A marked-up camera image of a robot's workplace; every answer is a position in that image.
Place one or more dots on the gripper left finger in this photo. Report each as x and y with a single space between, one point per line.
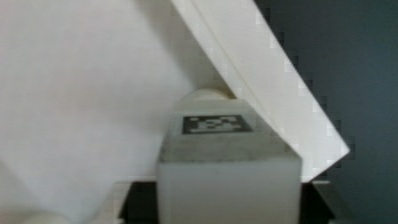
131 205

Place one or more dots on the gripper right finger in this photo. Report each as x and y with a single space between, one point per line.
324 209

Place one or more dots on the white square tabletop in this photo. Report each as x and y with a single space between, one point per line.
104 60

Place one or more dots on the white leg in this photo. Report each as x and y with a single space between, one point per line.
228 168

